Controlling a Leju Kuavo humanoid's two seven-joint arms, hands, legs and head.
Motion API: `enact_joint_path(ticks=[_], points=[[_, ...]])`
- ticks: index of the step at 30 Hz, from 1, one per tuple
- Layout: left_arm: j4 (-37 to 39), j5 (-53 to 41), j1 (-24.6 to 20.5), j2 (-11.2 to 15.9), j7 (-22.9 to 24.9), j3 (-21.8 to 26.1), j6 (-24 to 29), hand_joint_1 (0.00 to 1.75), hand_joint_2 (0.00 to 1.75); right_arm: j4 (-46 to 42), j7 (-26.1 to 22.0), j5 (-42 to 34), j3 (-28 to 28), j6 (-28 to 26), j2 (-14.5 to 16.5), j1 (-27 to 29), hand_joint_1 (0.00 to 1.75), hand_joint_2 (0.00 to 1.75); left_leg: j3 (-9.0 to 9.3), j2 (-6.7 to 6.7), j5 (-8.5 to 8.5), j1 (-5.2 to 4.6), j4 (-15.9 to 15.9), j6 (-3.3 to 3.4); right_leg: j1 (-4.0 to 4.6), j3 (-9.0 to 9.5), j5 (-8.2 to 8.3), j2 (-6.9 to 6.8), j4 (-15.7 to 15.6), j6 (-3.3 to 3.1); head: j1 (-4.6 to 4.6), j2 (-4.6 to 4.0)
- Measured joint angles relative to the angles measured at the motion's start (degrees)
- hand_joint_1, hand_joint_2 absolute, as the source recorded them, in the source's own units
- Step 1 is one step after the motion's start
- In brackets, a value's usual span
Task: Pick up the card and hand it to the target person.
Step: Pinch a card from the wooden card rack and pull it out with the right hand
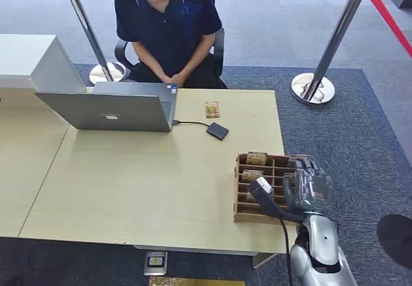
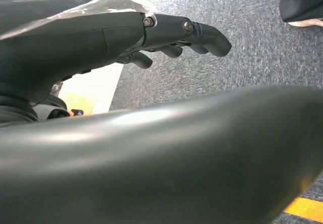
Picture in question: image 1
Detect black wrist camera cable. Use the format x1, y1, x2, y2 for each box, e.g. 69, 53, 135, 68
278, 218, 294, 286

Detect dark blue floor rug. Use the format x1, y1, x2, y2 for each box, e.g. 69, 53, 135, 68
0, 64, 412, 286

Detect chrome stanchion post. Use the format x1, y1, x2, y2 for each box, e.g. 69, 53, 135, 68
59, 0, 127, 86
291, 0, 371, 106

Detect red barrier belt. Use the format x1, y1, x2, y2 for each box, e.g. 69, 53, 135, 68
71, 0, 412, 59

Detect black office chair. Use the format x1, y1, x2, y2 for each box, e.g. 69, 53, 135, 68
114, 0, 226, 78

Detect black card reader cable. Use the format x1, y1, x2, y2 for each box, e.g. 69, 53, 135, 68
171, 120, 211, 128

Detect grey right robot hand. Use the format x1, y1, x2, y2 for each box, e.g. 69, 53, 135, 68
283, 157, 334, 215

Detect wooden card organiser box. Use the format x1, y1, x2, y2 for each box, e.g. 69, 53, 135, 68
233, 152, 312, 227

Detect person's left hand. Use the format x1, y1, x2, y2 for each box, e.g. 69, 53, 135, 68
171, 72, 188, 89

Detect black round base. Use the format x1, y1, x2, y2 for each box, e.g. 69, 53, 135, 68
376, 214, 412, 271

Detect black wrist camera pale top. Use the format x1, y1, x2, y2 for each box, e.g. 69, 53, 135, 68
247, 176, 303, 224

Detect metal floor socket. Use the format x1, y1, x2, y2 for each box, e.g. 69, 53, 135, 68
143, 251, 168, 277

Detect grey laptop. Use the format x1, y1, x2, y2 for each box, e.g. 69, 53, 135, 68
35, 82, 178, 133

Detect black card reader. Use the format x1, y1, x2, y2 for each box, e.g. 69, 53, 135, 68
205, 122, 229, 141

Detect person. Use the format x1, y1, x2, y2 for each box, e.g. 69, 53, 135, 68
114, 0, 227, 90

